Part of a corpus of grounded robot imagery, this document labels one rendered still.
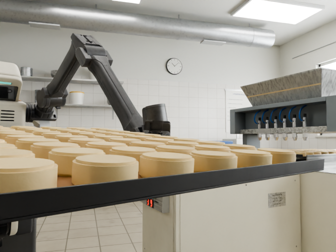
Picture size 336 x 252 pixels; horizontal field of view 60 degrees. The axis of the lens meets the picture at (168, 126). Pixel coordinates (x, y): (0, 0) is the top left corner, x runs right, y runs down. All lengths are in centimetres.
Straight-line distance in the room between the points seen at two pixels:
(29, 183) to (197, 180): 12
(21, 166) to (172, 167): 11
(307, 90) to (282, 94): 16
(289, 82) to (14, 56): 469
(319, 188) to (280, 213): 21
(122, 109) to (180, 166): 67
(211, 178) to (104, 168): 9
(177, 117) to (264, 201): 432
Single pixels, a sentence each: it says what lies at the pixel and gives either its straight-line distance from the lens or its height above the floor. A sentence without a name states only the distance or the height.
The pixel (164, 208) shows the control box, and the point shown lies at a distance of 117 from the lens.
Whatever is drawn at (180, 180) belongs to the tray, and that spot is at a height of 96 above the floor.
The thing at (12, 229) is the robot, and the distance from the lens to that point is 144.
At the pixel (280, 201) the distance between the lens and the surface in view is 148.
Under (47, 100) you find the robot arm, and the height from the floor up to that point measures 115.
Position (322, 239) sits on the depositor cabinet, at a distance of 156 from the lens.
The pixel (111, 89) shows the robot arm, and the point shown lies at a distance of 94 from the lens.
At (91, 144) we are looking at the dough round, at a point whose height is 98.
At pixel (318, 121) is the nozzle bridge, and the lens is 161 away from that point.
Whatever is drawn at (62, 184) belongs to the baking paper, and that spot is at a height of 95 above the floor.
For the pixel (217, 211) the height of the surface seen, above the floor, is 69.
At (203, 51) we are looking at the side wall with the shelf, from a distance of 602.
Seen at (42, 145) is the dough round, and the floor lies 98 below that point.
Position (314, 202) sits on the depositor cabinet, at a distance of 155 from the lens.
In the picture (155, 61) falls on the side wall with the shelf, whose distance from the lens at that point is 564.
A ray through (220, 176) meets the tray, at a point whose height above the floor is 96.
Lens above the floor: 99
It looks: 3 degrees up
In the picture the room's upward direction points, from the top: straight up
